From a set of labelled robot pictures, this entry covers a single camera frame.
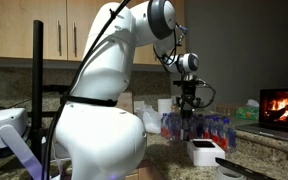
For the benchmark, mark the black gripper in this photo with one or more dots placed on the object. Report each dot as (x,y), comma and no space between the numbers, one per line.
(190,90)

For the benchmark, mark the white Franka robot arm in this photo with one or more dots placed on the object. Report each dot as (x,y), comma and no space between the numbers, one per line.
(100,83)

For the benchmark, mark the Fiji water bottle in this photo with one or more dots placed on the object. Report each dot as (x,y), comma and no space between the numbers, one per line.
(215,131)
(232,136)
(206,128)
(223,138)

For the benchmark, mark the white cardboard box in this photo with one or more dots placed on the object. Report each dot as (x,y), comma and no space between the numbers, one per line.
(205,156)

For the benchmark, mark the green tissue box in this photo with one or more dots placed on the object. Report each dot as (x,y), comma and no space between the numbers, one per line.
(247,113)

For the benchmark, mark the white paper towel roll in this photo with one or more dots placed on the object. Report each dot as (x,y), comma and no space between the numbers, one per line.
(165,106)

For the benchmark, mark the pack of water bottles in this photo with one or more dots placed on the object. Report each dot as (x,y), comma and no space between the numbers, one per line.
(170,126)

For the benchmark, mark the wooden chair back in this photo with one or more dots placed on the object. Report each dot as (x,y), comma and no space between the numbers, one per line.
(224,110)

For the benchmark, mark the white plastic bag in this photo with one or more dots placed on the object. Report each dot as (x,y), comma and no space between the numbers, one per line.
(152,123)

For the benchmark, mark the wooden cutting board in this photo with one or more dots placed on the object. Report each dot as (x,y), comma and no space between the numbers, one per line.
(127,101)

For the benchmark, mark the white tape roll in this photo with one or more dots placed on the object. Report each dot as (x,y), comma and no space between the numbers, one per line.
(222,175)

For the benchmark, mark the wooden base cabinet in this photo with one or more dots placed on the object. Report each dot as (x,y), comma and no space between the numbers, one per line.
(145,173)

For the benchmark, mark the laptop showing fireplace video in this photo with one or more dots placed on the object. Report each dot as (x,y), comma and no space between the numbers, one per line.
(284,106)

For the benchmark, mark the white VR headset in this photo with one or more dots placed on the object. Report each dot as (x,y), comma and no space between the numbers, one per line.
(0,125)

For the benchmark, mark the white wall outlet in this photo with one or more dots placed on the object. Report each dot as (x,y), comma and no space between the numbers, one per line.
(139,106)

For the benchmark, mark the wooden wall cabinet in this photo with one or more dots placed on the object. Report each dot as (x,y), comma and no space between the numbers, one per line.
(17,30)

